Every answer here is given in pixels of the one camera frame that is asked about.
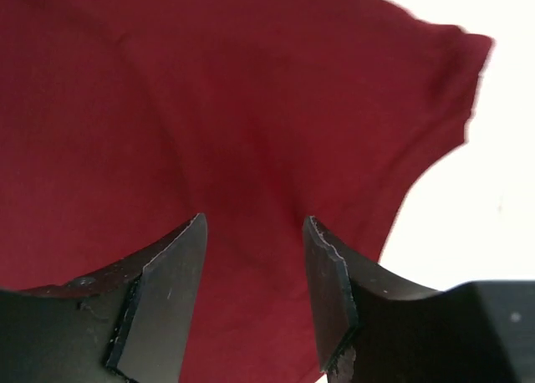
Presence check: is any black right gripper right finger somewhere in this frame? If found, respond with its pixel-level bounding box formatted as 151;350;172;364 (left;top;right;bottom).
303;217;534;383

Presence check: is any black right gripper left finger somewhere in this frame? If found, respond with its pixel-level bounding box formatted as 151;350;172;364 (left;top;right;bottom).
1;214;207;383

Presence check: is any dark red t-shirt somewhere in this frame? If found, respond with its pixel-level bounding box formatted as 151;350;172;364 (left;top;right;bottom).
1;0;492;382

